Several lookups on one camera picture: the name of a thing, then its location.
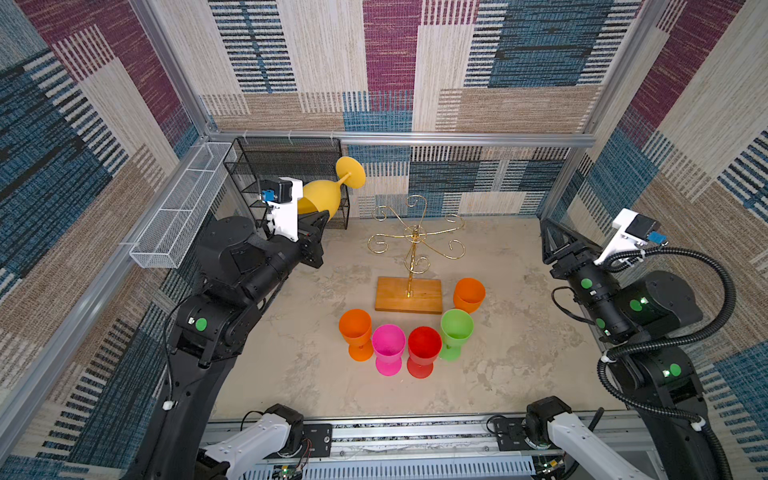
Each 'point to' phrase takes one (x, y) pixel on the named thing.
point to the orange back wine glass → (469, 294)
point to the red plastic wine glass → (424, 346)
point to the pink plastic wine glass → (388, 343)
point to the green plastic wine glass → (456, 326)
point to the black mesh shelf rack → (312, 159)
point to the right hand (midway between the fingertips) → (545, 229)
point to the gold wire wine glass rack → (413, 294)
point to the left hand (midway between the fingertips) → (327, 208)
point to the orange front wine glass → (356, 327)
